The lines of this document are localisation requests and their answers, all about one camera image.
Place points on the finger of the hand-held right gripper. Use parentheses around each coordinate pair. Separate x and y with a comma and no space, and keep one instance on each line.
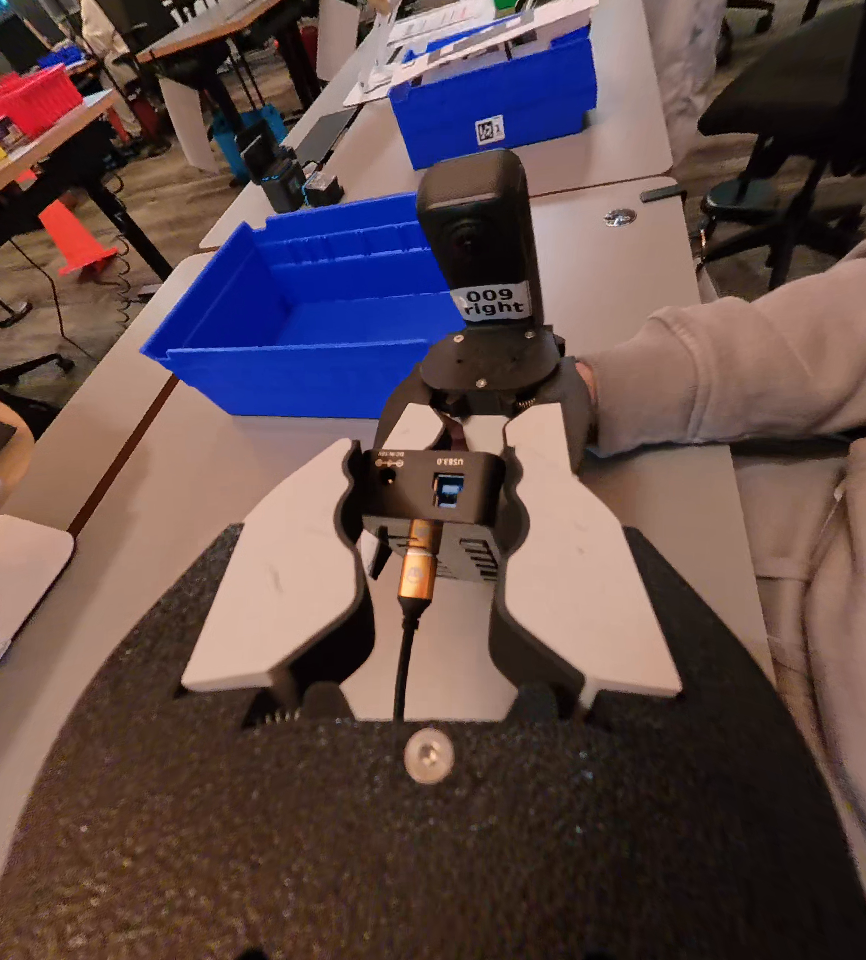
(414,431)
(545,431)

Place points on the empty blue plastic bin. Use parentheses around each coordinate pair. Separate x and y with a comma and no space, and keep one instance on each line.
(298,337)

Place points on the metal desk grommet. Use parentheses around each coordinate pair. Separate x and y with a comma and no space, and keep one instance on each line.
(620,217)

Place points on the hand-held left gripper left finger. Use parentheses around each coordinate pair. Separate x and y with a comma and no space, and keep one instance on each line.
(275,585)

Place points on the black office chair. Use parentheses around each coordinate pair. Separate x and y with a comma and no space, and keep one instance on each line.
(800,97)

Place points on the blue plastic bin with label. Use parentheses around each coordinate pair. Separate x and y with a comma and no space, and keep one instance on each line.
(530,97)

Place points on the orange traffic cone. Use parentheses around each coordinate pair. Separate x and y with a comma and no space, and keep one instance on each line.
(73,236)

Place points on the small black battery case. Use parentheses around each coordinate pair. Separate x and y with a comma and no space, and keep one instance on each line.
(324,189)

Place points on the blue case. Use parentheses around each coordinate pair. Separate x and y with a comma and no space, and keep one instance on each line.
(249,131)

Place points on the person's right hand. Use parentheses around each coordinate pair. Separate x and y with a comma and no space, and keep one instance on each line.
(589,382)

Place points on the grey desk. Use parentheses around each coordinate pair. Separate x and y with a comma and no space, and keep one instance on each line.
(628,112)
(178,480)

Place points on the wooden table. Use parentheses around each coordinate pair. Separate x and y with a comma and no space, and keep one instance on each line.
(208,30)
(65,146)

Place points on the black usb hub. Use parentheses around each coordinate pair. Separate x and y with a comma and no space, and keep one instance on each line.
(463,480)

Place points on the white printed paper sheets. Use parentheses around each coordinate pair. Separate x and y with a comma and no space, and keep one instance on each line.
(478,30)

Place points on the black camera charger box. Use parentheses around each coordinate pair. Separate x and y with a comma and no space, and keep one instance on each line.
(272,169)

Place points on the person's grey sweatshirt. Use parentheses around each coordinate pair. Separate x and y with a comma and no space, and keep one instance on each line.
(853,600)

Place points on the red plastic bins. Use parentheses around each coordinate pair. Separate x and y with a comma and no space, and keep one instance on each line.
(35,101)

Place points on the black tablet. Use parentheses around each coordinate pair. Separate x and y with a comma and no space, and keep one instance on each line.
(328,135)

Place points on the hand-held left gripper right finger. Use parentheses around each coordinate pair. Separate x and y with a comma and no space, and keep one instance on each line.
(583,592)

